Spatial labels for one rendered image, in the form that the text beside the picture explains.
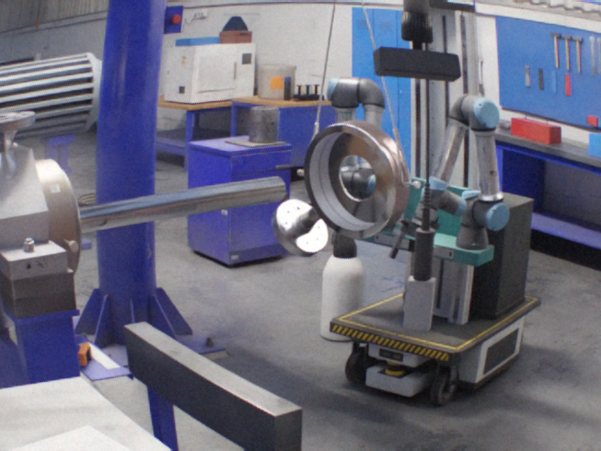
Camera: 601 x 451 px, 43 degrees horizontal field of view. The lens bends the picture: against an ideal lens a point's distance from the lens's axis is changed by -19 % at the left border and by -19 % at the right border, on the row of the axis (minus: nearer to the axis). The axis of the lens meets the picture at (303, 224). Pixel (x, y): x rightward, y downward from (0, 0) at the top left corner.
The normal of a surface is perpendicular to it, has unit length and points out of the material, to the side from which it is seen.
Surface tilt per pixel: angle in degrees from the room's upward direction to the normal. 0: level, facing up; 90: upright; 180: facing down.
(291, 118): 90
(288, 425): 90
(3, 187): 45
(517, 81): 90
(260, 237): 90
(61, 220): 74
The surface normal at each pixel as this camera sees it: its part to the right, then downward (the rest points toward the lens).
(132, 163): 0.41, 0.22
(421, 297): -0.29, 0.22
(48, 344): 0.64, 0.19
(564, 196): -0.78, 0.12
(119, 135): 0.03, 0.23
